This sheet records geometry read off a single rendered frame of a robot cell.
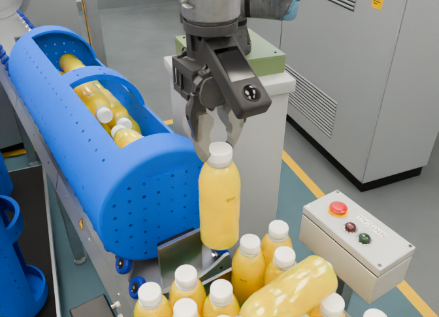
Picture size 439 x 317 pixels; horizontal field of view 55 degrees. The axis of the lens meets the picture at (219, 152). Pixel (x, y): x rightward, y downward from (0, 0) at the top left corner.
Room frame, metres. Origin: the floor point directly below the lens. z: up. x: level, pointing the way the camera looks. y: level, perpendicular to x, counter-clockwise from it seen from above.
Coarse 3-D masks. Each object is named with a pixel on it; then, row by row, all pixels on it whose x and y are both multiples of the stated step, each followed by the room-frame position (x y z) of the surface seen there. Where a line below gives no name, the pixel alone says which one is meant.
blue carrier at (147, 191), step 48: (48, 48) 1.39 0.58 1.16; (48, 96) 0.97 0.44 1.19; (48, 144) 0.90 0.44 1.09; (96, 144) 0.73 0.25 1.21; (144, 144) 0.69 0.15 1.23; (192, 144) 0.73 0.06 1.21; (96, 192) 0.63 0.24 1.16; (144, 192) 0.64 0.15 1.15; (192, 192) 0.70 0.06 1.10; (144, 240) 0.63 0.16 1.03
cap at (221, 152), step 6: (210, 144) 0.54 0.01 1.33; (216, 144) 0.54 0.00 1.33; (222, 144) 0.54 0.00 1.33; (228, 144) 0.54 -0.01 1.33; (210, 150) 0.53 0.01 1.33; (216, 150) 0.53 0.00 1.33; (222, 150) 0.53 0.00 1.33; (228, 150) 0.53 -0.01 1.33; (210, 156) 0.52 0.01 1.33; (216, 156) 0.51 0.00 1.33; (222, 156) 0.51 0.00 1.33; (228, 156) 0.52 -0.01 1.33; (210, 162) 0.52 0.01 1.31; (216, 162) 0.51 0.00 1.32; (222, 162) 0.51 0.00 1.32; (228, 162) 0.52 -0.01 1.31
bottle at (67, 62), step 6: (66, 54) 1.40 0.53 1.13; (72, 54) 1.41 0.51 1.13; (60, 60) 1.38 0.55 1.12; (66, 60) 1.36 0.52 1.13; (72, 60) 1.35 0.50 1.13; (78, 60) 1.36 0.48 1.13; (60, 66) 1.38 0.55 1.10; (66, 66) 1.33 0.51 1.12; (72, 66) 1.31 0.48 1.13; (78, 66) 1.30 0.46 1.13; (84, 66) 1.31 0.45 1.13; (66, 72) 1.32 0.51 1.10
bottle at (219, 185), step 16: (208, 176) 0.51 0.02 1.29; (224, 176) 0.51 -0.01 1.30; (208, 192) 0.50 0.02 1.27; (224, 192) 0.50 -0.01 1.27; (208, 208) 0.50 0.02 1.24; (224, 208) 0.50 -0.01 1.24; (208, 224) 0.50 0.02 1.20; (224, 224) 0.50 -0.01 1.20; (208, 240) 0.50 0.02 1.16; (224, 240) 0.50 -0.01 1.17
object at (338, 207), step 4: (332, 204) 0.65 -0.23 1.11; (336, 204) 0.65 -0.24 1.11; (340, 204) 0.65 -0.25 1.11; (344, 204) 0.65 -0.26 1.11; (332, 208) 0.64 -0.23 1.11; (336, 208) 0.64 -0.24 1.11; (340, 208) 0.64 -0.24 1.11; (344, 208) 0.64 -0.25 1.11; (336, 212) 0.63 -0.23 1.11; (340, 212) 0.63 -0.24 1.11; (344, 212) 0.63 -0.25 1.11
